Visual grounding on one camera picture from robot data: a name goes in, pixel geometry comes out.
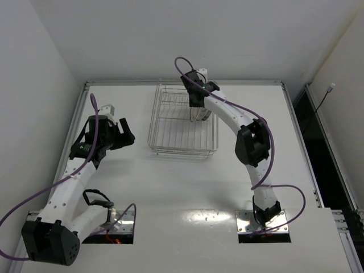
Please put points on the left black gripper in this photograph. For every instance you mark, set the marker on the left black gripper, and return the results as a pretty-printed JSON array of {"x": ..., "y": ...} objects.
[{"x": 120, "y": 136}]

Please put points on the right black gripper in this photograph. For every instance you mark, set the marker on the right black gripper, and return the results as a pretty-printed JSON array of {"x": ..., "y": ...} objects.
[{"x": 196, "y": 102}]

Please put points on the black rimmed white plate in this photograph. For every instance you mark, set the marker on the black rimmed white plate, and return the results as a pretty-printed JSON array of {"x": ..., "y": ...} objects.
[{"x": 201, "y": 114}]

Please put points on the orange sunburst white plate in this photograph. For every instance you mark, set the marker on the orange sunburst white plate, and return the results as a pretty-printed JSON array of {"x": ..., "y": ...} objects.
[{"x": 194, "y": 114}]

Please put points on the green rimmed white plate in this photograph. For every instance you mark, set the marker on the green rimmed white plate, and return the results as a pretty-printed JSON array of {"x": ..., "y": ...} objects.
[{"x": 207, "y": 115}]

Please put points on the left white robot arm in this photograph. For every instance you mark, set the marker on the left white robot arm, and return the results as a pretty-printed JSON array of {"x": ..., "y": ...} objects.
[{"x": 55, "y": 235}]

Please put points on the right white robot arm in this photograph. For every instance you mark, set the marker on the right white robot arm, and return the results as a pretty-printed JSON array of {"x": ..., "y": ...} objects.
[{"x": 253, "y": 145}]

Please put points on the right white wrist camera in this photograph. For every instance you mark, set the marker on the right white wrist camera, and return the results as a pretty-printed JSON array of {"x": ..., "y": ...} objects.
[{"x": 202, "y": 74}]

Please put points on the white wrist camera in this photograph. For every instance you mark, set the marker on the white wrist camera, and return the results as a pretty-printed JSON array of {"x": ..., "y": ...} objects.
[
  {"x": 202, "y": 74},
  {"x": 107, "y": 110}
]

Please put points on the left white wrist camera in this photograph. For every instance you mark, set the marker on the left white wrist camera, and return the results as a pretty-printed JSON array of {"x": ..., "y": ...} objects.
[{"x": 107, "y": 110}]

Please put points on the metal wire dish rack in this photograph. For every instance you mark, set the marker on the metal wire dish rack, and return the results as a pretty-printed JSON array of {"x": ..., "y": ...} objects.
[{"x": 171, "y": 132}]

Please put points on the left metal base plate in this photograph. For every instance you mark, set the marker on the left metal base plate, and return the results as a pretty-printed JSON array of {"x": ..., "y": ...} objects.
[{"x": 121, "y": 223}]

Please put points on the metal base plate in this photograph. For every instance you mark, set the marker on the metal base plate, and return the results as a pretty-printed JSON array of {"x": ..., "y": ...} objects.
[
  {"x": 121, "y": 223},
  {"x": 246, "y": 223}
]

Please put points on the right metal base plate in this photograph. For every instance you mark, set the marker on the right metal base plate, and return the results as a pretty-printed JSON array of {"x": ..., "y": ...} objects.
[{"x": 246, "y": 223}]

